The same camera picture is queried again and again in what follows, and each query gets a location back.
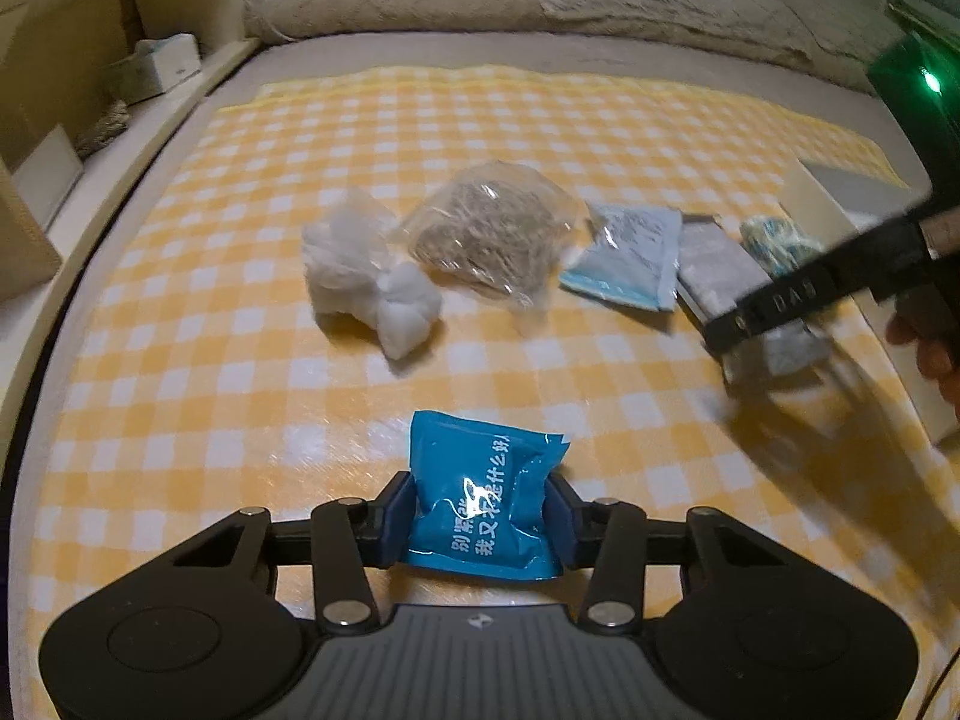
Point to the blue snack packet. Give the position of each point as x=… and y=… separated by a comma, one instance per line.
x=472, y=495

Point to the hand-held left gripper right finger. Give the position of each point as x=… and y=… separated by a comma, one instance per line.
x=559, y=521

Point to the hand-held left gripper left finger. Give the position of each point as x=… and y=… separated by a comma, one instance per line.
x=397, y=517

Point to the yellow checkered cloth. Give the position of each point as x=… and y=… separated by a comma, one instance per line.
x=225, y=390

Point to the clear plastic bag dark contents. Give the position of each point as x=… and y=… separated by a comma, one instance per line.
x=795, y=349

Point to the white cardboard box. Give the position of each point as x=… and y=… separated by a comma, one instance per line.
x=840, y=187

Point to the white flat card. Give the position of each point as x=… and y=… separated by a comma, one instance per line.
x=49, y=165

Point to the white cotton ball bag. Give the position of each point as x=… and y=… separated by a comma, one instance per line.
x=352, y=255

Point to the grey fabric pouch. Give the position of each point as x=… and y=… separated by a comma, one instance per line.
x=712, y=262

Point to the light blue white sachet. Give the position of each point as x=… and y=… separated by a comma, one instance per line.
x=622, y=255

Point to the person's right hand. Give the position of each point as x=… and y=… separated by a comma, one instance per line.
x=934, y=360

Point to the clear bag of rubber bands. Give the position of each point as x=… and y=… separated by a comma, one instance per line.
x=480, y=232

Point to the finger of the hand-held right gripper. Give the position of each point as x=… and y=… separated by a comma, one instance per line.
x=810, y=289

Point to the beige folded duvet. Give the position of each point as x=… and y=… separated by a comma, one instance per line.
x=412, y=15

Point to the white tissue box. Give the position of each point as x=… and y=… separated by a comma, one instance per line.
x=157, y=64

